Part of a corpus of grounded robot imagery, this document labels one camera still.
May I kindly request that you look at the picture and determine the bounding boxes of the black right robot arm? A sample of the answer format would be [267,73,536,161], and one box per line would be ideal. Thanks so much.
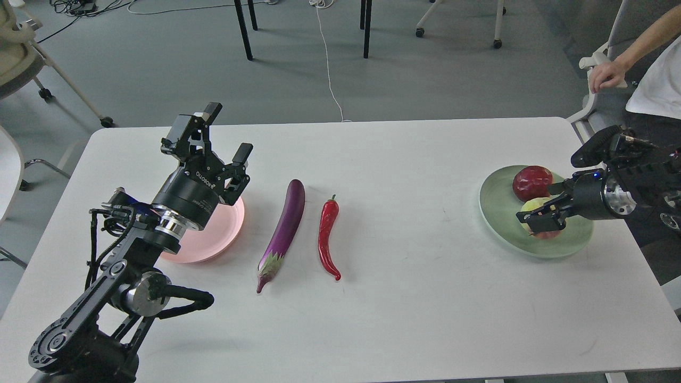
[516,126,680,233]

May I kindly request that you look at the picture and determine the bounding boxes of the red chili pepper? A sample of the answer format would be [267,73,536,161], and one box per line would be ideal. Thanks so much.
[317,194,342,281]

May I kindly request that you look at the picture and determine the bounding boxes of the green plate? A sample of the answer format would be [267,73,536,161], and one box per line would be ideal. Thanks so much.
[478,165,594,259]

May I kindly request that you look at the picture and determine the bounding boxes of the purple eggplant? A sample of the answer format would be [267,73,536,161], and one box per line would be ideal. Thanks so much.
[257,179,305,294]

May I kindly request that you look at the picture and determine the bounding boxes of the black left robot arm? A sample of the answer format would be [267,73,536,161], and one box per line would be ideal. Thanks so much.
[28,102,253,382]

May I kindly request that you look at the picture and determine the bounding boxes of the yellow pink apple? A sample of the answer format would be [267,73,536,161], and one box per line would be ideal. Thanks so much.
[521,197,561,240]

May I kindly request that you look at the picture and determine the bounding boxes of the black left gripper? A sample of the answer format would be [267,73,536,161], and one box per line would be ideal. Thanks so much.
[152,102,253,230]

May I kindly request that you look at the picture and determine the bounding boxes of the person in white shirt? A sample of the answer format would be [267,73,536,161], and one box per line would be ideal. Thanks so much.
[625,37,680,147]

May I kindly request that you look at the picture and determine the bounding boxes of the white chair base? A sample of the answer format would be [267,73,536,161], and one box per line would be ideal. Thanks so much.
[415,1,506,50]

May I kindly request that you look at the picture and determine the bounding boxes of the red pomegranate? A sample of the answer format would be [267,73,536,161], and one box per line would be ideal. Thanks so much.
[512,165,554,203]

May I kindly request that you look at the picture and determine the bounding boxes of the person's hand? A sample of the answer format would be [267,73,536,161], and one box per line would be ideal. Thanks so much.
[588,59,632,94]

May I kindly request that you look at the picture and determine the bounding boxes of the white cable on floor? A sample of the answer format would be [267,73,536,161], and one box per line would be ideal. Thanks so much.
[310,0,353,123]

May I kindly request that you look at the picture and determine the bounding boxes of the black cables on floor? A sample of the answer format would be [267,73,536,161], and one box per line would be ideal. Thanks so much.
[36,0,235,44]

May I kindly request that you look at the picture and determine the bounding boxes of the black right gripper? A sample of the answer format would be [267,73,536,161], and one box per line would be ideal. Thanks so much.
[516,171,612,232]

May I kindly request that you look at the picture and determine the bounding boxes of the person's forearm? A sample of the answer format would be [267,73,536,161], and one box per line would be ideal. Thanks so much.
[614,5,680,72]

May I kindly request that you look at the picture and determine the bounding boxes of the black table leg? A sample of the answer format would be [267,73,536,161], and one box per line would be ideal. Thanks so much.
[359,0,373,59]
[233,0,258,61]

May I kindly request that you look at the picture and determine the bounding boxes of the beige office chair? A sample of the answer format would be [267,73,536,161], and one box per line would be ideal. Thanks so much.
[1,1,114,128]

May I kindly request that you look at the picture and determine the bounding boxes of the pink plate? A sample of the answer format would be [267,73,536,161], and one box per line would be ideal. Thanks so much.
[160,198,246,264]

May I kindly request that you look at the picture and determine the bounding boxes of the grey office chair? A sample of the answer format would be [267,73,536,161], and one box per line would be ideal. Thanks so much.
[568,1,667,143]

